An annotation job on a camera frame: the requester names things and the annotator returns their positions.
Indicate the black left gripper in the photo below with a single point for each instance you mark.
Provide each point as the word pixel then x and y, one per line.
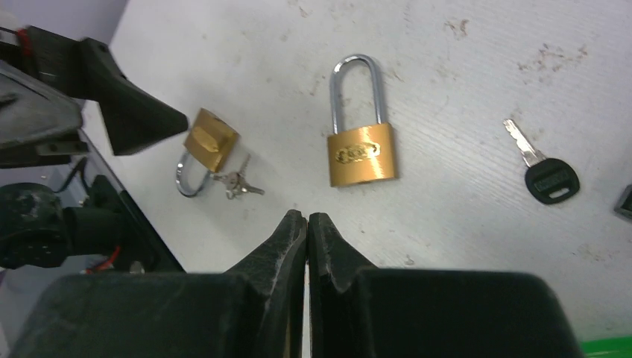
pixel 40 118

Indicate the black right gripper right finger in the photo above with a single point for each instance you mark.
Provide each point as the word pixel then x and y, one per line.
pixel 360 310

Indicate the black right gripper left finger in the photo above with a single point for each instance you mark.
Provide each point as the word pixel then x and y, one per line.
pixel 254 309

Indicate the long shackle brass padlock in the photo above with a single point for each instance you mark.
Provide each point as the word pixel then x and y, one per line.
pixel 364 154

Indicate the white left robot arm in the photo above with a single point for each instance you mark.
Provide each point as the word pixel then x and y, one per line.
pixel 42 226

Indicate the small silver key bunch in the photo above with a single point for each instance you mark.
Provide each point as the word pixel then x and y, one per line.
pixel 235 182

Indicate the black head key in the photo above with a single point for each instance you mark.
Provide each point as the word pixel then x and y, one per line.
pixel 549 180

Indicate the short brass padlock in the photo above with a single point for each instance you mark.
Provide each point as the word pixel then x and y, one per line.
pixel 210 142

